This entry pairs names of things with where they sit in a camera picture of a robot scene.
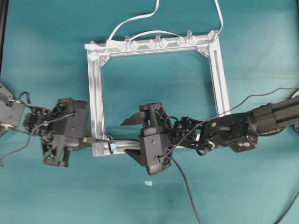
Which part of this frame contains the left clear standoff post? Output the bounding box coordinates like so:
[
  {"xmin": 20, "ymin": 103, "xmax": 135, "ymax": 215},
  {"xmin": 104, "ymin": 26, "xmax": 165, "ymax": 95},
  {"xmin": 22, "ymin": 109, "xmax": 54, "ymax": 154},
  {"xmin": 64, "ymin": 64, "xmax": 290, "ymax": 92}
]
[{"xmin": 125, "ymin": 35, "xmax": 131, "ymax": 49}]

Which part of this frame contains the middle clear standoff post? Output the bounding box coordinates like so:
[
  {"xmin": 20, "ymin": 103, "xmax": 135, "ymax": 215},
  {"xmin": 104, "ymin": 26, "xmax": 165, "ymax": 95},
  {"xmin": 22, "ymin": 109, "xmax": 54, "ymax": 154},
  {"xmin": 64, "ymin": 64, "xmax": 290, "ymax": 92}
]
[{"xmin": 155, "ymin": 33, "xmax": 161, "ymax": 48}]

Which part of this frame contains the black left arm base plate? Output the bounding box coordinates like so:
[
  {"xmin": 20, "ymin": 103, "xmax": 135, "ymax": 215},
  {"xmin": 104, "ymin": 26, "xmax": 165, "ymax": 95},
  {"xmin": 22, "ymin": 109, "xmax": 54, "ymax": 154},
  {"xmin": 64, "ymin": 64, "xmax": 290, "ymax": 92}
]
[{"xmin": 0, "ymin": 83, "xmax": 13, "ymax": 106}]

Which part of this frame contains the black USB cable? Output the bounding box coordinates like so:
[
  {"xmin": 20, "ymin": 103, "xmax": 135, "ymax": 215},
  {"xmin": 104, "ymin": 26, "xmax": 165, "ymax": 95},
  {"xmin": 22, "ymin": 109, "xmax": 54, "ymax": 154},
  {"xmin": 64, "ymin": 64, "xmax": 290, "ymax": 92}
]
[{"xmin": 81, "ymin": 87, "xmax": 299, "ymax": 224}]

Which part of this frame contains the blue tape on loop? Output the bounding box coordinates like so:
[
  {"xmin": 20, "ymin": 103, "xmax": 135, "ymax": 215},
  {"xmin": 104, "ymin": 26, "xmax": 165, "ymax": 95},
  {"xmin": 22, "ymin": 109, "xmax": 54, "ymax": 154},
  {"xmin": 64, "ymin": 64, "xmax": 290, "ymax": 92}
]
[{"xmin": 111, "ymin": 144, "xmax": 117, "ymax": 152}]

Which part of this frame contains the right clear standoff post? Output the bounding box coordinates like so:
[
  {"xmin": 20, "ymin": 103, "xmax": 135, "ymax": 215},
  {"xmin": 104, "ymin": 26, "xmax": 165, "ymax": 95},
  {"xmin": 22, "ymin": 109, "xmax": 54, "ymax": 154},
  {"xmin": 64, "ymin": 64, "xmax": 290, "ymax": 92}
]
[{"xmin": 185, "ymin": 30, "xmax": 192, "ymax": 44}]

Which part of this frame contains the white flat ethernet cable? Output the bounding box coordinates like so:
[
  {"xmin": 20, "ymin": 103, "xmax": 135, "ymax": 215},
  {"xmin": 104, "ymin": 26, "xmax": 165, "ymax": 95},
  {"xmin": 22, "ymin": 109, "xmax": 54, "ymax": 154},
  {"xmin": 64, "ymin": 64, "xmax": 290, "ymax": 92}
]
[{"xmin": 106, "ymin": 0, "xmax": 224, "ymax": 46}]

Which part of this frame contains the clear standoff post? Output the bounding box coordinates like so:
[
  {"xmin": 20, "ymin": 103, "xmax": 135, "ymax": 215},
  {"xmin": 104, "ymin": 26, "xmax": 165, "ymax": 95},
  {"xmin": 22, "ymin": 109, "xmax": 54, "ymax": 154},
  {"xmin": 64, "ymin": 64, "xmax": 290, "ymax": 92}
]
[
  {"xmin": 125, "ymin": 35, "xmax": 131, "ymax": 49},
  {"xmin": 185, "ymin": 30, "xmax": 192, "ymax": 44},
  {"xmin": 155, "ymin": 33, "xmax": 161, "ymax": 48}
]

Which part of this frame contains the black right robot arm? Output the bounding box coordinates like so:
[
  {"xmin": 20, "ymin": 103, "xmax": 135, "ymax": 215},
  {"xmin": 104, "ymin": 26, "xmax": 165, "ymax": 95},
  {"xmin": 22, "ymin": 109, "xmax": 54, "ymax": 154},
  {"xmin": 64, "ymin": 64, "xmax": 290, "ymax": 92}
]
[{"xmin": 122, "ymin": 97, "xmax": 299, "ymax": 175}]

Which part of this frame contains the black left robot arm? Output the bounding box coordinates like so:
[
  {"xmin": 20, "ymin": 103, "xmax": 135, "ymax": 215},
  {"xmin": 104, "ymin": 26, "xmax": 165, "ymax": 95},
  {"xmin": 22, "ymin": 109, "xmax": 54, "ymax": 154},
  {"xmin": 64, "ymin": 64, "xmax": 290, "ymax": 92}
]
[{"xmin": 0, "ymin": 84, "xmax": 75, "ymax": 167}]

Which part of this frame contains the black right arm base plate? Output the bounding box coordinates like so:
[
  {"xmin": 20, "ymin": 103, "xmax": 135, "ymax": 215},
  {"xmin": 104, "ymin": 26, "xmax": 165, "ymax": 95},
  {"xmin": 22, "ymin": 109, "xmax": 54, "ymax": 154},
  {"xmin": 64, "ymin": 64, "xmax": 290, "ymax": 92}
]
[{"xmin": 290, "ymin": 89, "xmax": 299, "ymax": 133}]

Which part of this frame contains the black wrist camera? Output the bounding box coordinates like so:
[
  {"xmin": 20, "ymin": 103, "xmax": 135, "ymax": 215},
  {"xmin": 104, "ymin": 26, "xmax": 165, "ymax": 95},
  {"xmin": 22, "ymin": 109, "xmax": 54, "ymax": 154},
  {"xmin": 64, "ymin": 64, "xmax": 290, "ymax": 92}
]
[
  {"xmin": 50, "ymin": 98, "xmax": 88, "ymax": 151},
  {"xmin": 139, "ymin": 127, "xmax": 171, "ymax": 175}
]

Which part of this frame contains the aluminium extrusion frame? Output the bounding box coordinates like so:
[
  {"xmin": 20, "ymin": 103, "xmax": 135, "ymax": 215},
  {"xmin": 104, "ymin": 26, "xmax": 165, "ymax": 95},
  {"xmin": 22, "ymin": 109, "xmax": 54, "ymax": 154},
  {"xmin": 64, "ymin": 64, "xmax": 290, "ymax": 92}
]
[{"xmin": 86, "ymin": 31, "xmax": 231, "ymax": 157}]

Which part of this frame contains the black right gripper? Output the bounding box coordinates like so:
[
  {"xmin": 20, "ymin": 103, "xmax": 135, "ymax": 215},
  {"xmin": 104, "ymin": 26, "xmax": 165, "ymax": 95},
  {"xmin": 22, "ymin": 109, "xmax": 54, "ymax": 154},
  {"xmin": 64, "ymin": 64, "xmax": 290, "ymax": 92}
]
[{"xmin": 121, "ymin": 103, "xmax": 171, "ymax": 166}]

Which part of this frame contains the black zip tie loop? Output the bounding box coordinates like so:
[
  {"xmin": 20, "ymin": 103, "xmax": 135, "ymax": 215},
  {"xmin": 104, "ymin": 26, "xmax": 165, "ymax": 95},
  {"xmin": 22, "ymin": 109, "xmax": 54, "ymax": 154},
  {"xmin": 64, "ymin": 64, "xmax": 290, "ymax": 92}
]
[{"xmin": 106, "ymin": 134, "xmax": 115, "ymax": 155}]

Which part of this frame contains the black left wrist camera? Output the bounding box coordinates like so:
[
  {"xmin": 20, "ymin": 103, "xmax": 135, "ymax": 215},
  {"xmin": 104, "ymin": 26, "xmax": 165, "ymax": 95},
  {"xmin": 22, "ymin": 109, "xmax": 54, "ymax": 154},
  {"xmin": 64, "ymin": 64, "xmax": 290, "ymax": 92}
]
[{"xmin": 50, "ymin": 98, "xmax": 88, "ymax": 151}]

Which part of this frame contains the black vertical rail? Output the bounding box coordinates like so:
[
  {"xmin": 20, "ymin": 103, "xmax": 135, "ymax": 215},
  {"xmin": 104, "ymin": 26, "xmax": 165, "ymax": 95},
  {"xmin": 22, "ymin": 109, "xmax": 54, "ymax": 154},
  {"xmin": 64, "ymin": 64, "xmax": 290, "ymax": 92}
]
[{"xmin": 0, "ymin": 0, "xmax": 9, "ymax": 70}]

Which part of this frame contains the thin black left camera cable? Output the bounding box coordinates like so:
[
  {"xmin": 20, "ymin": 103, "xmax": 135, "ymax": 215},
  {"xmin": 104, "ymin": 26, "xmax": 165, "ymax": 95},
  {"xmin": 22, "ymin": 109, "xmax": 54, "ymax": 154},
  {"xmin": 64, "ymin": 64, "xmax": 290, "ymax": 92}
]
[{"xmin": 0, "ymin": 92, "xmax": 75, "ymax": 167}]

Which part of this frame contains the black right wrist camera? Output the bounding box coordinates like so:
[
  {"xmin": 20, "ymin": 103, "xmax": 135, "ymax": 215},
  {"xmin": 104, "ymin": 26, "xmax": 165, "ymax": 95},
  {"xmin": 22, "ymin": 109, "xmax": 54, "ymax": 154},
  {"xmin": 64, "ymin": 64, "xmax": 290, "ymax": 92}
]
[{"xmin": 139, "ymin": 127, "xmax": 171, "ymax": 175}]

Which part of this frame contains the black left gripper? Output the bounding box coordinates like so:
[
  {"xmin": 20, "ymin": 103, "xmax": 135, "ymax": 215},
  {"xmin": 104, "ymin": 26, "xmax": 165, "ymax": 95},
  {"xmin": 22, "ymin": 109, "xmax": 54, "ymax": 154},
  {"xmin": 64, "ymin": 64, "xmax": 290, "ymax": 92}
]
[{"xmin": 41, "ymin": 98, "xmax": 74, "ymax": 167}]

